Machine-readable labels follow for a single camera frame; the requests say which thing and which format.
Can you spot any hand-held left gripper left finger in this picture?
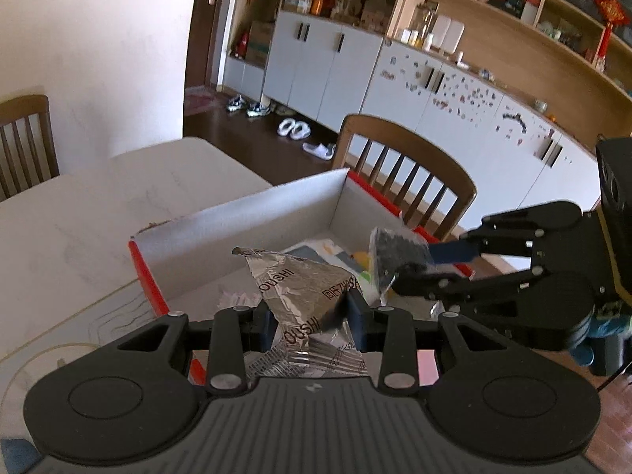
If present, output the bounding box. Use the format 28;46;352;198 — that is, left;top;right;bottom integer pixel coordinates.
118;301;278;397

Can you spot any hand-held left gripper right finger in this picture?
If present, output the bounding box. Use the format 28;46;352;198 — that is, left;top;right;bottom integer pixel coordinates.
348;289;499;396

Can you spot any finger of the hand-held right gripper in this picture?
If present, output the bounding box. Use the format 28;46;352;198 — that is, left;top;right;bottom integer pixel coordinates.
427;201;583;263
392;265;589;316

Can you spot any pink white plastic packet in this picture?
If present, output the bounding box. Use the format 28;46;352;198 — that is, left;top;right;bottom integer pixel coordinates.
217;285;270;310

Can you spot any black and silver small packet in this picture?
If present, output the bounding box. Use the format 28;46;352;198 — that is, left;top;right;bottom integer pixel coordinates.
369;227;436;303

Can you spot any silver foil snack packet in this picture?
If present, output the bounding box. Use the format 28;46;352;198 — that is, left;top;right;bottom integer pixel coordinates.
232;246;369;378

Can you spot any wet wipes pack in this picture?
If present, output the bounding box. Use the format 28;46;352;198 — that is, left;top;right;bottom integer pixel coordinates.
282;238;369;278

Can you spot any red cardboard box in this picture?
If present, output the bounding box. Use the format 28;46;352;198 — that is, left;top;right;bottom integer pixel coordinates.
128;168;477;388

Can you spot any person's right hand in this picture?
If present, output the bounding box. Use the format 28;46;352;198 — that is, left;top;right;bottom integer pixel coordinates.
568;317;632;367

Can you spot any dark wooden slatted chair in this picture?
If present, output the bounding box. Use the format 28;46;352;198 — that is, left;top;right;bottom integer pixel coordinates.
0;95;61;203
333;115;478;243

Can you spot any white storage container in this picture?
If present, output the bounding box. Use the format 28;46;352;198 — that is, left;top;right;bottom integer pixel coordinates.
434;14;465;53

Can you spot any clear glass canister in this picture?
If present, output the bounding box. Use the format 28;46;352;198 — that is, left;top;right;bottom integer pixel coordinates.
417;2;440;40

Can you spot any pink door mat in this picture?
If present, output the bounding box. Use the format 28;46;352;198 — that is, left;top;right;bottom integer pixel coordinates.
184;90;218;117

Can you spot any brown cardboard box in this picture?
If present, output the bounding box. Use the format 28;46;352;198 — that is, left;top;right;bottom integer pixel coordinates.
245;21;275;66

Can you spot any red knot ornament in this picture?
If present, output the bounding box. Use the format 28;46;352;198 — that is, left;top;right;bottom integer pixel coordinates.
594;0;627;70

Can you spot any dark brown door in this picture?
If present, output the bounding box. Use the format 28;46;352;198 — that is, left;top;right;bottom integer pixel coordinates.
184;0;243;94

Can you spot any black wrist strap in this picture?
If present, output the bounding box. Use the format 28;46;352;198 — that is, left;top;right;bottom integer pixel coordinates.
598;359;632;391

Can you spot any white and wood wall cabinet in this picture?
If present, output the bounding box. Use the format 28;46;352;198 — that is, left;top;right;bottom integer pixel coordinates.
217;0;632;208

